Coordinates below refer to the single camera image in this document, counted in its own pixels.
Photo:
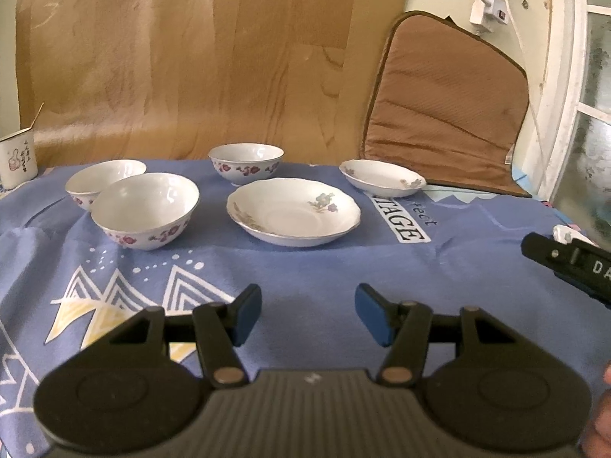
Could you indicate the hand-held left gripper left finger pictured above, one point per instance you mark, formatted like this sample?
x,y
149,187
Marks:
x,y
248,315

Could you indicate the thin wooden stick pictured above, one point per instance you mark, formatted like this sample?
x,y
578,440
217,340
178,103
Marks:
x,y
36,117

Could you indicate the large floral white bowl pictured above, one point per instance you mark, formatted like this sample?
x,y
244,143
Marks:
x,y
143,205

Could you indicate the white power strip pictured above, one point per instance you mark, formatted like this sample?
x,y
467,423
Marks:
x,y
489,7

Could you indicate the small floral white bowl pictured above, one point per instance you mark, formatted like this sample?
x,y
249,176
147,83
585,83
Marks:
x,y
105,176
246,155

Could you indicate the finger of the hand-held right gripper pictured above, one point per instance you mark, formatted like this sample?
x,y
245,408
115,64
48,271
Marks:
x,y
544,250

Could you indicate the large floral white plate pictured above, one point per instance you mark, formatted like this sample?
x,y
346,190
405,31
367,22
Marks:
x,y
286,214

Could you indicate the small floral white plate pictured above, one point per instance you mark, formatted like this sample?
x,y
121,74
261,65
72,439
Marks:
x,y
377,174

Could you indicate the blue printed tablecloth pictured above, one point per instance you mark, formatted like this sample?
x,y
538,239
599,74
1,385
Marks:
x,y
310,267

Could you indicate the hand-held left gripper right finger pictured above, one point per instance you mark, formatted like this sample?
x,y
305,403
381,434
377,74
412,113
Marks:
x,y
370,315

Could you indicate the white plastic object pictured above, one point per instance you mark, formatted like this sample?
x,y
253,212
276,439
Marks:
x,y
568,233

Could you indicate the brown seat cushion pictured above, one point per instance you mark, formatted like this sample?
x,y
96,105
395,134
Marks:
x,y
439,105

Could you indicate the white window frame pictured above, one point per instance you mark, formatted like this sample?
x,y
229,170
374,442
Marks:
x,y
565,81

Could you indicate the white enamel mug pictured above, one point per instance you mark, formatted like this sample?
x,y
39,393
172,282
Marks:
x,y
16,162

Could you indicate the wood-grain backdrop sheet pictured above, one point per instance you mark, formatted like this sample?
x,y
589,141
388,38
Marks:
x,y
191,57

